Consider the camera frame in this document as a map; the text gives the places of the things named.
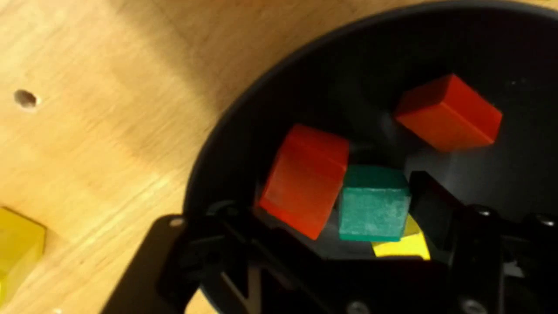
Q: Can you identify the yellow cube block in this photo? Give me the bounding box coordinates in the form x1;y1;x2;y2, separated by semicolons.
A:
0;206;48;307

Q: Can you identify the red wooden block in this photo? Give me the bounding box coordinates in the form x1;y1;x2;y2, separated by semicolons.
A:
254;122;351;242

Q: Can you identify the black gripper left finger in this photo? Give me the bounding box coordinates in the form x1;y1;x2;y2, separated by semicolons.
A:
100;199;350;314

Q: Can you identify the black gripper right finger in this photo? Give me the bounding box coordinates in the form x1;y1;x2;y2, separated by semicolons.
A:
407;169;558;314

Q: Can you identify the green wooden block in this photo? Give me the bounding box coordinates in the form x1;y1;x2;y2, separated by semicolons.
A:
336;164;412;244

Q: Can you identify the yellow wooden block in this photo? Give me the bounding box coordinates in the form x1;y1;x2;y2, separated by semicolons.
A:
371;213;432;261

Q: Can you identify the black bowl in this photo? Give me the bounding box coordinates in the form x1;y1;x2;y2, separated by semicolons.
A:
181;0;558;314

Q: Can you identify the red triangular block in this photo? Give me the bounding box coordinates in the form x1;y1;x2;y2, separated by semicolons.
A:
392;71;505;155

